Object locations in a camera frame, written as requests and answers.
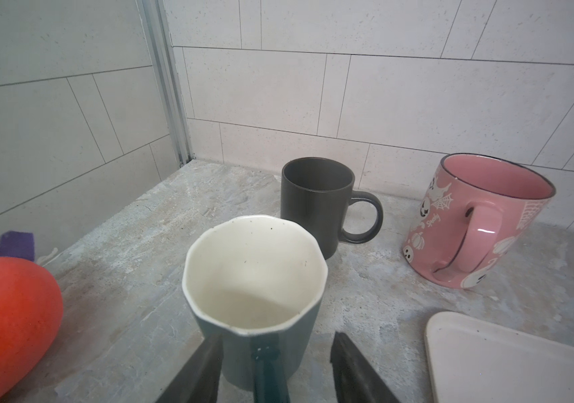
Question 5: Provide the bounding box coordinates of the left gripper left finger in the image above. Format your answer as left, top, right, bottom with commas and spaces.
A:
156, 334, 223, 403

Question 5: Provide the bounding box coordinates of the beige tray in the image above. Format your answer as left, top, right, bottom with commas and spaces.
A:
425, 312, 574, 402

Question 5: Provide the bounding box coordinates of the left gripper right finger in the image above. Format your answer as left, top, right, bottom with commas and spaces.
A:
330, 332, 399, 403

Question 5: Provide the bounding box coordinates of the pink ghost mug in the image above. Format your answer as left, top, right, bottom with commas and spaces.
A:
402, 153, 557, 289

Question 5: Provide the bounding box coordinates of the red shark plush toy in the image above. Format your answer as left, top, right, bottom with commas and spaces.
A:
0, 231, 64, 397

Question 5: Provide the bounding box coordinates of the black mug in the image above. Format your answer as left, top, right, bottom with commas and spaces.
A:
280, 157, 384, 260

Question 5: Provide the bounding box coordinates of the dark green mug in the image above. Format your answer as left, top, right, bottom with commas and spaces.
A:
182, 215, 328, 402

